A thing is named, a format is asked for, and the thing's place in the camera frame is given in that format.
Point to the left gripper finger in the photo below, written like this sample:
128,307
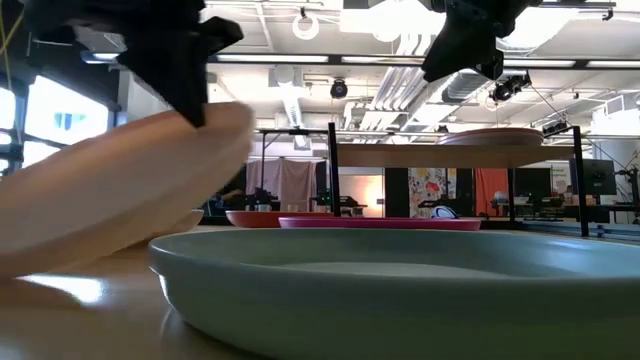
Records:
185,90

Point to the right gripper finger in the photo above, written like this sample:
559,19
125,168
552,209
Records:
460,50

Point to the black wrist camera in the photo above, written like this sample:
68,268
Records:
222,32
492,67

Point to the black tripod stand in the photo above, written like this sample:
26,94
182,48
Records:
632,195

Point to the black round ceiling spotlight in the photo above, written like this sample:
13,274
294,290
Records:
339,89

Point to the person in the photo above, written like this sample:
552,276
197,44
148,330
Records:
235,194

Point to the orange curtain panel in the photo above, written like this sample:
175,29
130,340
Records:
490,190

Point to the silver ventilation duct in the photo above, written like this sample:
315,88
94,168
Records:
465,85

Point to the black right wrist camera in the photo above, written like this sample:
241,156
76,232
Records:
492,67

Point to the black computer monitor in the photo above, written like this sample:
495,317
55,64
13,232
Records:
602,177

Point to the beige curtain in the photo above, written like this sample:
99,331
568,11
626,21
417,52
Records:
282,185

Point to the white ventilation duct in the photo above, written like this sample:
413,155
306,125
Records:
292,105

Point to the sage green plate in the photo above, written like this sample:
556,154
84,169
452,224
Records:
400,300

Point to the black ceiling bracket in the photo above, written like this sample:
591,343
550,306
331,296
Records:
570,4

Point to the floral patterned panel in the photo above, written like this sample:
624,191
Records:
427,190

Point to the black ceiling camera cluster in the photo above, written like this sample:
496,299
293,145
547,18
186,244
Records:
510,87

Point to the magenta plate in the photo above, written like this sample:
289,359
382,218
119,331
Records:
380,223

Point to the black ceiling light rail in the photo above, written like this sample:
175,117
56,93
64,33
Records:
335,59

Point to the wooden shelf with black legs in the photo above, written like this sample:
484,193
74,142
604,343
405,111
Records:
450,156

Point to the pale pink plate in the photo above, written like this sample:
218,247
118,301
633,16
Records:
490,140

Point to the black workstation frame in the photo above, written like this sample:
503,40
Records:
290,131

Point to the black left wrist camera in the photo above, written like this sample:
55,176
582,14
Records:
222,32

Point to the black curtain panel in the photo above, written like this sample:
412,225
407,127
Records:
396,192

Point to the large window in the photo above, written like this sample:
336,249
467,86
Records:
65,120

